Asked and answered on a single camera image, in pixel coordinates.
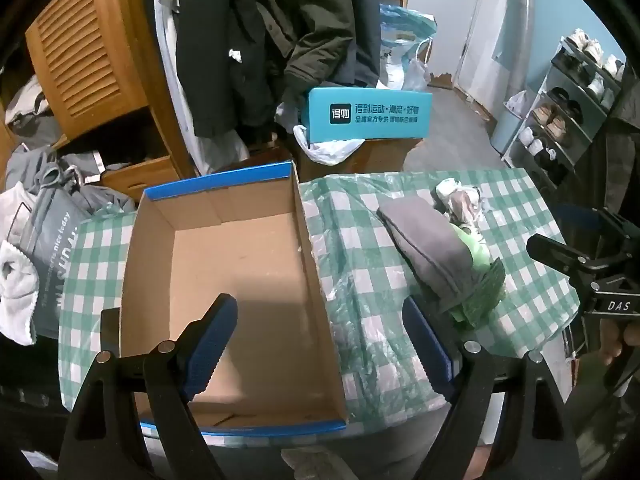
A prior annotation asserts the blue translucent plastic bag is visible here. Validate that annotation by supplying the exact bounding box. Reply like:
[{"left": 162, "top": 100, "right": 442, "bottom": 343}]
[{"left": 379, "top": 2, "right": 437, "bottom": 91}]

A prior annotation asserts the grey clothes pile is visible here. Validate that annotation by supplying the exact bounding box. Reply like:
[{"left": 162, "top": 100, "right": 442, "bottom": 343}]
[{"left": 5, "top": 75, "right": 66, "bottom": 151}]

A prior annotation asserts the white towel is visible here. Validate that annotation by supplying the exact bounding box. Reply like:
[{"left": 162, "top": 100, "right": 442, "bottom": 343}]
[{"left": 0, "top": 182, "right": 41, "bottom": 346}]

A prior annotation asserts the green cloth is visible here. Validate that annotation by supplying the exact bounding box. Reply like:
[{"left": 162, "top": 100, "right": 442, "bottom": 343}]
[{"left": 447, "top": 225, "right": 507, "bottom": 330}]

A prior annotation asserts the black hanging jacket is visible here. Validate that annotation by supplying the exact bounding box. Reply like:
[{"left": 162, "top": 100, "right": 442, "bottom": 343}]
[{"left": 176, "top": 0, "right": 281, "bottom": 138}]

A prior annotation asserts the wooden louvered cabinet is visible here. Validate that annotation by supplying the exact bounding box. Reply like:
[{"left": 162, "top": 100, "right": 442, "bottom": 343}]
[{"left": 0, "top": 0, "right": 198, "bottom": 206}]

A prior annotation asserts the green checkered tablecloth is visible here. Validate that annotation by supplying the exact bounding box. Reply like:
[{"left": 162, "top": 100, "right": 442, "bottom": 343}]
[{"left": 59, "top": 167, "right": 583, "bottom": 448}]

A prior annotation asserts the grey printed tote bag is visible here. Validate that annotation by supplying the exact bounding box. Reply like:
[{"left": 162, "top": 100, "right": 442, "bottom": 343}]
[{"left": 22, "top": 187, "right": 96, "bottom": 341}]

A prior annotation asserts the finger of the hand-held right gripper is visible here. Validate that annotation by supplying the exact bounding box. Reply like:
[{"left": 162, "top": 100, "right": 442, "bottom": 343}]
[
  {"left": 557, "top": 203, "right": 603, "bottom": 228},
  {"left": 526, "top": 233, "right": 601, "bottom": 281}
]

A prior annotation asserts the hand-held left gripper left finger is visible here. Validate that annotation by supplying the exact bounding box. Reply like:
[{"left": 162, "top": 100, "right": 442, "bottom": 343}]
[{"left": 59, "top": 292, "right": 240, "bottom": 480}]

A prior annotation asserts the group of shoes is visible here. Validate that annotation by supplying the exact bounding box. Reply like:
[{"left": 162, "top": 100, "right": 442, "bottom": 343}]
[{"left": 517, "top": 27, "right": 626, "bottom": 171}]

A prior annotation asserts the person's right hand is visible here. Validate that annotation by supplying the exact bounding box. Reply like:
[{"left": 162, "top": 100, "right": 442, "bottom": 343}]
[{"left": 597, "top": 316, "right": 632, "bottom": 367}]

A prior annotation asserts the white door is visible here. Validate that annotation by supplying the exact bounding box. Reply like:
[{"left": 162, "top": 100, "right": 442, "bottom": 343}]
[{"left": 452, "top": 0, "right": 536, "bottom": 103}]

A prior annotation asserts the light blue bin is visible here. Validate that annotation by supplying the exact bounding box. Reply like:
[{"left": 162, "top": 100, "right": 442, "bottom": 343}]
[{"left": 490, "top": 105, "right": 526, "bottom": 158}]

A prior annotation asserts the grey cloth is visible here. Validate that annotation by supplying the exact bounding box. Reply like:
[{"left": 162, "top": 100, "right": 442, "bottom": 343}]
[{"left": 376, "top": 199, "right": 483, "bottom": 313}]

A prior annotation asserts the white bag on bin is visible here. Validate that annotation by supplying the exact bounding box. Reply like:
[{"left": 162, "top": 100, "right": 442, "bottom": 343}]
[{"left": 505, "top": 90, "right": 529, "bottom": 118}]

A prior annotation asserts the small white plastic bag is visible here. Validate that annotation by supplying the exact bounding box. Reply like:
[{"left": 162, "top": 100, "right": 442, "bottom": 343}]
[{"left": 402, "top": 57, "right": 431, "bottom": 92}]

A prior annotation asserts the grey shoe rack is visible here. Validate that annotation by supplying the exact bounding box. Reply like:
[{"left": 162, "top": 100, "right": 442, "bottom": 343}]
[{"left": 501, "top": 35, "right": 628, "bottom": 191}]

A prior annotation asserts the olive hanging jacket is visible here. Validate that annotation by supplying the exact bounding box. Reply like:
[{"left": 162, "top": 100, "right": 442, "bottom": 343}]
[{"left": 255, "top": 0, "right": 383, "bottom": 106}]

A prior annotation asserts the blue-rimmed cardboard shoe box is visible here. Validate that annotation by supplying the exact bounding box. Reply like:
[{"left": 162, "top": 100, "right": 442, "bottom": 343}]
[{"left": 119, "top": 160, "right": 349, "bottom": 435}]

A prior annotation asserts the teal printed box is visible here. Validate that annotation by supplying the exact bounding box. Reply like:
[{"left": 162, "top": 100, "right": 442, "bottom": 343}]
[{"left": 306, "top": 86, "right": 433, "bottom": 145}]

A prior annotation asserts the white patterned cloth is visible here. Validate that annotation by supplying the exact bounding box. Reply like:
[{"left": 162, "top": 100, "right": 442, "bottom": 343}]
[{"left": 434, "top": 177, "right": 488, "bottom": 233}]

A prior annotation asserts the white hanging garment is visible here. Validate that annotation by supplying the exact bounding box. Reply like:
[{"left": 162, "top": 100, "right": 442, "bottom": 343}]
[{"left": 150, "top": 0, "right": 251, "bottom": 176}]

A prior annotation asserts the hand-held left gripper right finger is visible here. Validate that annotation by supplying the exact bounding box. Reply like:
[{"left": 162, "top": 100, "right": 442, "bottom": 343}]
[{"left": 402, "top": 295, "right": 583, "bottom": 480}]

